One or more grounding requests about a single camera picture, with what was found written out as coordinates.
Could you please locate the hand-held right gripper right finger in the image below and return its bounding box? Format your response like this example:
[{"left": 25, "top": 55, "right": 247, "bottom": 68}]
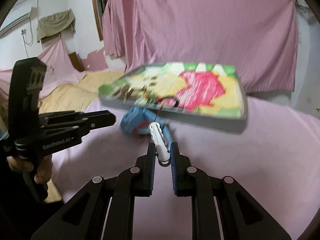
[{"left": 170, "top": 142, "right": 292, "bottom": 240}]

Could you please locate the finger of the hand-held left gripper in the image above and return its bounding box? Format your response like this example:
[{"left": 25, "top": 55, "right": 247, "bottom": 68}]
[
  {"left": 39, "top": 124, "right": 93, "bottom": 146},
  {"left": 37, "top": 109, "right": 117, "bottom": 131}
]

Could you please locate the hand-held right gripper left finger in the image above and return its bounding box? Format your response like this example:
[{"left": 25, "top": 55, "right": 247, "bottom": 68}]
[{"left": 31, "top": 142, "right": 157, "bottom": 240}]

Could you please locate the white hair clip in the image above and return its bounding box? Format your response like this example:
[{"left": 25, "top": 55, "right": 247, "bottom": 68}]
[{"left": 149, "top": 122, "right": 172, "bottom": 167}]

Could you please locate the grey tray with colourful lining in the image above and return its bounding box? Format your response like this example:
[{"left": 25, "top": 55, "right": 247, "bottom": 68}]
[{"left": 97, "top": 61, "right": 248, "bottom": 133}]

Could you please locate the person's left forearm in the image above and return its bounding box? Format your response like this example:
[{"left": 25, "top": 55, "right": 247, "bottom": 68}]
[{"left": 0, "top": 170, "right": 65, "bottom": 240}]

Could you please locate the person's left hand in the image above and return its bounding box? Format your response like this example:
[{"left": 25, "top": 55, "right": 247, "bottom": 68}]
[{"left": 6, "top": 154, "right": 53, "bottom": 186}]

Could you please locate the blue wrist watch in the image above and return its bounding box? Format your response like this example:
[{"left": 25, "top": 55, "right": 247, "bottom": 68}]
[{"left": 120, "top": 106, "right": 173, "bottom": 145}]

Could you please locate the yellow bedspread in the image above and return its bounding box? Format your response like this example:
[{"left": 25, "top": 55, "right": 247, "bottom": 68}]
[{"left": 37, "top": 70, "right": 125, "bottom": 115}]

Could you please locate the pink embroidered sheet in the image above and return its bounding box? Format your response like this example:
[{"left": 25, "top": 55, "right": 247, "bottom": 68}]
[{"left": 0, "top": 39, "right": 87, "bottom": 100}]

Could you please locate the dark wooden headboard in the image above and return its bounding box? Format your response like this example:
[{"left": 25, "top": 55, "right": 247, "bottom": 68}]
[{"left": 69, "top": 52, "right": 85, "bottom": 72}]

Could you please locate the lavender table cloth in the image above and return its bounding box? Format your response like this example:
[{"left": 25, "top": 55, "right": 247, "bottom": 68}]
[{"left": 47, "top": 97, "right": 320, "bottom": 240}]

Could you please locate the white air conditioner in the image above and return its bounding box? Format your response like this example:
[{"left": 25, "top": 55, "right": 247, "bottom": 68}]
[{"left": 0, "top": 7, "right": 32, "bottom": 37}]

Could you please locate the olive towel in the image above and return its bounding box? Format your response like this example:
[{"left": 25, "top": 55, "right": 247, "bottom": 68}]
[{"left": 37, "top": 9, "right": 76, "bottom": 43}]

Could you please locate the tied pink curtain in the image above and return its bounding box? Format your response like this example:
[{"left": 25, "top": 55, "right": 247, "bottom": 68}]
[{"left": 90, "top": 0, "right": 127, "bottom": 58}]

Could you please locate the large pink curtain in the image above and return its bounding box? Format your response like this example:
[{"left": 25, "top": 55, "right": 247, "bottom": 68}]
[{"left": 117, "top": 0, "right": 299, "bottom": 94}]

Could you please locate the white wall cable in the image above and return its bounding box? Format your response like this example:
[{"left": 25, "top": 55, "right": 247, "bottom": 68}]
[{"left": 20, "top": 29, "right": 34, "bottom": 47}]

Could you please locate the brown window frame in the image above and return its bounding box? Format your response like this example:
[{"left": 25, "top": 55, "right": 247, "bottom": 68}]
[{"left": 91, "top": 0, "right": 105, "bottom": 42}]

